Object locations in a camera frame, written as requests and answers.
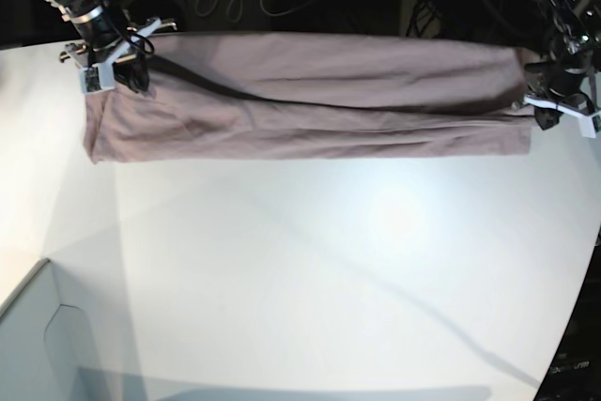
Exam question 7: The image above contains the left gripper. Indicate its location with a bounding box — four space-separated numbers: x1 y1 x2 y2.
522 61 600 131

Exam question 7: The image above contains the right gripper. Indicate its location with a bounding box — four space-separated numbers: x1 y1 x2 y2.
59 18 177 93

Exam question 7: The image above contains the mauve pink t-shirt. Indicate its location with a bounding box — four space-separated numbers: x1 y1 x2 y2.
84 33 536 162

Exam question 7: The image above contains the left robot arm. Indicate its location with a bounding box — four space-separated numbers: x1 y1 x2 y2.
522 0 600 139

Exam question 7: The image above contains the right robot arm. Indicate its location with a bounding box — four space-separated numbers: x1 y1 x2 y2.
44 0 177 95

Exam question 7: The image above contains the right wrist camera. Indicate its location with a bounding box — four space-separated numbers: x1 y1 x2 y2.
78 65 116 95

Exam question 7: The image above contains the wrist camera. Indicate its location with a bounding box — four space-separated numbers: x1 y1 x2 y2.
578 115 601 139
78 65 116 95

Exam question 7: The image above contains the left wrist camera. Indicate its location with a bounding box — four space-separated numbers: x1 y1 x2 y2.
578 115 601 139

